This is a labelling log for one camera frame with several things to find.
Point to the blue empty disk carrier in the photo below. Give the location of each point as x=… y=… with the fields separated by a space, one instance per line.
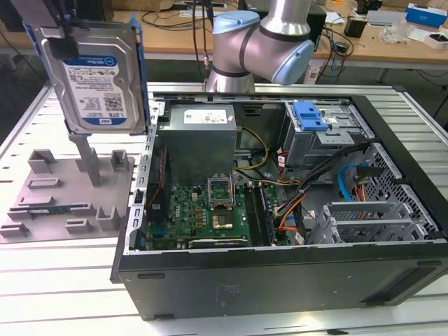
x=306 y=115

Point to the dark RAM stick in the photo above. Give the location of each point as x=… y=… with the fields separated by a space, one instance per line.
x=266 y=217

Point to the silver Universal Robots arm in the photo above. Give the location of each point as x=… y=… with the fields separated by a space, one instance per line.
x=266 y=38

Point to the silver flat box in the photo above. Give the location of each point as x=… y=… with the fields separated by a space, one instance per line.
x=385 y=17

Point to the clear plastic bag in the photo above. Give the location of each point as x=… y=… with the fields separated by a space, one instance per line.
x=395 y=33

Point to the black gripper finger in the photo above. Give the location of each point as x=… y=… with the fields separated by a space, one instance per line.
x=64 y=49

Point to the green motherboard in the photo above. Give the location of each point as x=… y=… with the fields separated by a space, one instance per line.
x=185 y=210

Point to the hard disk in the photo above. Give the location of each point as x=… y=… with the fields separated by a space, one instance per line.
x=94 y=87

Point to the black RAM slot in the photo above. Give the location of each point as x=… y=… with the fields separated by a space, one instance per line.
x=250 y=213

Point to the grey power supply unit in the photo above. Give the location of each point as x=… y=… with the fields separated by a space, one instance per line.
x=196 y=147

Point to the metal drive cage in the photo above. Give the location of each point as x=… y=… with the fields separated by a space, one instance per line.
x=315 y=147

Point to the black graphics card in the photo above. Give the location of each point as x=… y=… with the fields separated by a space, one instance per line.
x=217 y=243

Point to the blue cardboard box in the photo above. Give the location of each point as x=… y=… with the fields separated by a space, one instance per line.
x=427 y=15

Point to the black open PC case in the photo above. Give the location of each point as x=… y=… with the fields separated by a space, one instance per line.
x=245 y=287

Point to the grey parts rack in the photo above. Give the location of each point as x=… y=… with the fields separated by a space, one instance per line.
x=70 y=210

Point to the wooden desk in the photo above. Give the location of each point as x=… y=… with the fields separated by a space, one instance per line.
x=168 y=38

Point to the RAM stick with blue label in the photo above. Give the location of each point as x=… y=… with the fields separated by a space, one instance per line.
x=45 y=210

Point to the CPU socket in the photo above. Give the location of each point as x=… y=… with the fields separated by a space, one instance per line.
x=223 y=221

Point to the white open box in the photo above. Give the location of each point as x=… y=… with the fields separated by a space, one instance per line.
x=434 y=42

